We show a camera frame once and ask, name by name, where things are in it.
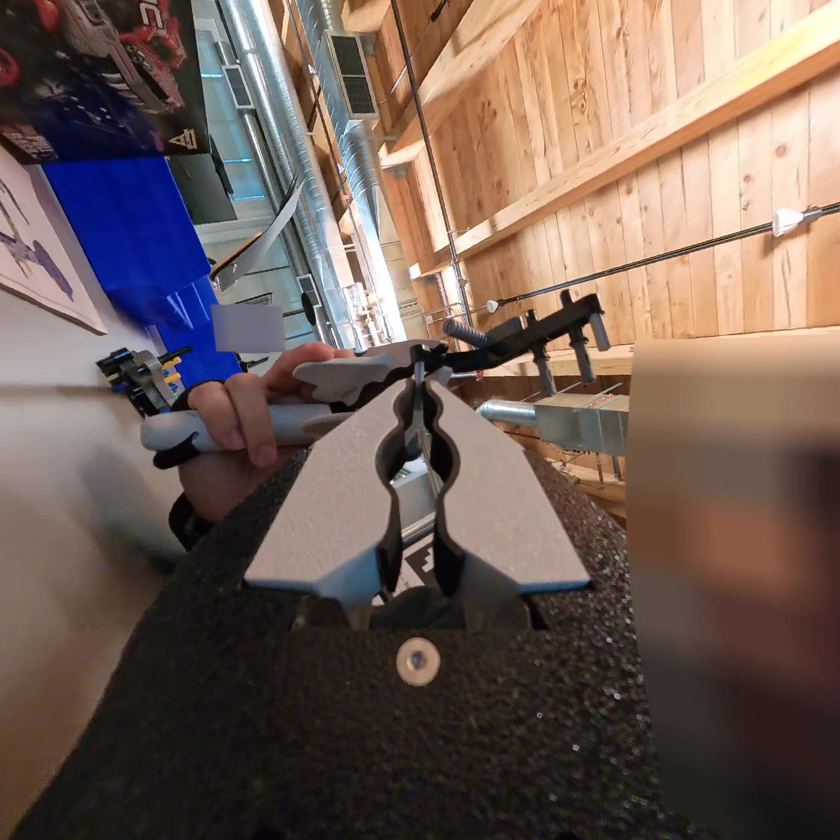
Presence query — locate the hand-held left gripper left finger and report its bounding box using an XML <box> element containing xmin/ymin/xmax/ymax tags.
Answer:
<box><xmin>244</xmin><ymin>377</ymin><xmax>424</xmax><ymax>627</ymax></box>

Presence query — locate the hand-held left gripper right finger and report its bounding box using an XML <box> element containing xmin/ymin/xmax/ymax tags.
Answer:
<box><xmin>425</xmin><ymin>379</ymin><xmax>592</xmax><ymax>601</ymax></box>

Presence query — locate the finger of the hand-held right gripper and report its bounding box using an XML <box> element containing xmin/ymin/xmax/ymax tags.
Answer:
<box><xmin>303</xmin><ymin>413</ymin><xmax>361</xmax><ymax>439</ymax></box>
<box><xmin>292</xmin><ymin>341</ymin><xmax>452</xmax><ymax>406</ymax></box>

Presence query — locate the grey toy brick assembly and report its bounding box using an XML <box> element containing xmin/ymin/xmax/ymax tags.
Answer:
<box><xmin>96</xmin><ymin>346</ymin><xmax>193</xmax><ymax>419</ymax></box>

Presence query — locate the person's right hand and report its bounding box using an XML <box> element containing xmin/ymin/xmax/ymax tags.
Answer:
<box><xmin>176</xmin><ymin>346</ymin><xmax>358</xmax><ymax>527</ymax></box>

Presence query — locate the blue storage bin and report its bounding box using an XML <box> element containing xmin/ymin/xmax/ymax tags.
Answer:
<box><xmin>42</xmin><ymin>156</ymin><xmax>216</xmax><ymax>327</ymax></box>
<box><xmin>150</xmin><ymin>279</ymin><xmax>242</xmax><ymax>374</ymax></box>

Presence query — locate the tilted grey board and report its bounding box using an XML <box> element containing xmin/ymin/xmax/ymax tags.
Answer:
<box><xmin>217</xmin><ymin>174</ymin><xmax>307</xmax><ymax>294</ymax></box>

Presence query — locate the instruction booklet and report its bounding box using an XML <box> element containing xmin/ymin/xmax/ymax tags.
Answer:
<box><xmin>0</xmin><ymin>147</ymin><xmax>109</xmax><ymax>337</ymax></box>

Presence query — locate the black monitor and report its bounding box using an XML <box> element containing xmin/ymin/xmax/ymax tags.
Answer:
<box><xmin>167</xmin><ymin>152</ymin><xmax>238</xmax><ymax>225</ymax></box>

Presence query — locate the black ceiling rod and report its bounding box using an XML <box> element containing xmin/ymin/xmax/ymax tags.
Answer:
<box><xmin>495</xmin><ymin>202</ymin><xmax>840</xmax><ymax>309</ymax></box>

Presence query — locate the large vent grille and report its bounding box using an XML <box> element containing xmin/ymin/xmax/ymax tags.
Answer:
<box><xmin>323</xmin><ymin>29</ymin><xmax>380</xmax><ymax>120</ymax></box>

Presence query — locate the toy truck box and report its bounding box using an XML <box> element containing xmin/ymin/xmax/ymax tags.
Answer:
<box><xmin>0</xmin><ymin>0</ymin><xmax>212</xmax><ymax>165</ymax></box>

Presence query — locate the rectangular metal duct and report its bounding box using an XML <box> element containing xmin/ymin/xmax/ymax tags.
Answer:
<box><xmin>476</xmin><ymin>392</ymin><xmax>631</xmax><ymax>456</ymax></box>

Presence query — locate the silver duct with vent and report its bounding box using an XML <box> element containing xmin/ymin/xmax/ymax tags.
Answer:
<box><xmin>295</xmin><ymin>0</ymin><xmax>411</xmax><ymax>322</ymax></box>

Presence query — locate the round silver duct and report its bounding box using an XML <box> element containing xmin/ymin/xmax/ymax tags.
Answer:
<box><xmin>220</xmin><ymin>0</ymin><xmax>349</xmax><ymax>349</ymax></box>

